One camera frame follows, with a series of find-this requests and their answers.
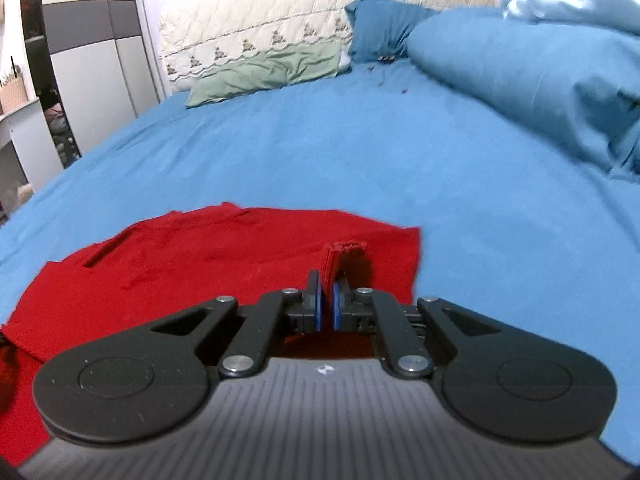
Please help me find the dark blue pillow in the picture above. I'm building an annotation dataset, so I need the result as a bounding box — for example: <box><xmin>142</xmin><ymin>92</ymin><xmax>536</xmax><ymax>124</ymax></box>
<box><xmin>344</xmin><ymin>0</ymin><xmax>441</xmax><ymax>62</ymax></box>

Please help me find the blue bed sheet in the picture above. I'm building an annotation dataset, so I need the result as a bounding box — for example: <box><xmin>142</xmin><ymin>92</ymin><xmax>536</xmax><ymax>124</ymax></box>
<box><xmin>0</xmin><ymin>58</ymin><xmax>640</xmax><ymax>464</ymax></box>

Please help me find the white side table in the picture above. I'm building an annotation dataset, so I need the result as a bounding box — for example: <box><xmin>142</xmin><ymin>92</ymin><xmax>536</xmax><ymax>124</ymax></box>
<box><xmin>0</xmin><ymin>97</ymin><xmax>65</xmax><ymax>221</ymax></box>

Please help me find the grey and white wardrobe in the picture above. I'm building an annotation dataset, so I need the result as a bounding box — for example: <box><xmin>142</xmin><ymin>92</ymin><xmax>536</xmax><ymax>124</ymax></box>
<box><xmin>20</xmin><ymin>0</ymin><xmax>161</xmax><ymax>168</ymax></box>

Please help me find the red garment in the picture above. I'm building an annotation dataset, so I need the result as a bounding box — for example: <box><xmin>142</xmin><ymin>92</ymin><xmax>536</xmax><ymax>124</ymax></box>
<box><xmin>0</xmin><ymin>202</ymin><xmax>422</xmax><ymax>466</ymax></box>

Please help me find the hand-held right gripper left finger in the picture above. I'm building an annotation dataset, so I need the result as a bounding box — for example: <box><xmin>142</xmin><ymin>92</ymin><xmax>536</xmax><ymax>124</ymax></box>
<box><xmin>151</xmin><ymin>269</ymin><xmax>322</xmax><ymax>379</ymax></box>

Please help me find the cream quilted headboard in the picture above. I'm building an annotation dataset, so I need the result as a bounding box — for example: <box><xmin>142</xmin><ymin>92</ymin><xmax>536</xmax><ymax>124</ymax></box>
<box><xmin>159</xmin><ymin>0</ymin><xmax>511</xmax><ymax>94</ymax></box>

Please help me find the woven basket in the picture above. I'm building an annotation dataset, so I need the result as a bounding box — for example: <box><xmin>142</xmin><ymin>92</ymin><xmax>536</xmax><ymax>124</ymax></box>
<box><xmin>0</xmin><ymin>77</ymin><xmax>29</xmax><ymax>115</ymax></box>

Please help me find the green pillow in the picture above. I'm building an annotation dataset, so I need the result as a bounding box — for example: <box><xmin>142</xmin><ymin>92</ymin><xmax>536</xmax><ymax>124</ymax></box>
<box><xmin>185</xmin><ymin>41</ymin><xmax>342</xmax><ymax>109</ymax></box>

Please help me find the blue duvet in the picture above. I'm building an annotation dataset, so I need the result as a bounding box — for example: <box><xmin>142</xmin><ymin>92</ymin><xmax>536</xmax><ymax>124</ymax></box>
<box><xmin>406</xmin><ymin>8</ymin><xmax>640</xmax><ymax>181</ymax></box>

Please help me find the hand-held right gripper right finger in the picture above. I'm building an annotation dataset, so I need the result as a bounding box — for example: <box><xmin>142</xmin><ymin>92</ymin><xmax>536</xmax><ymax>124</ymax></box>
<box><xmin>332</xmin><ymin>273</ymin><xmax>501</xmax><ymax>380</ymax></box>

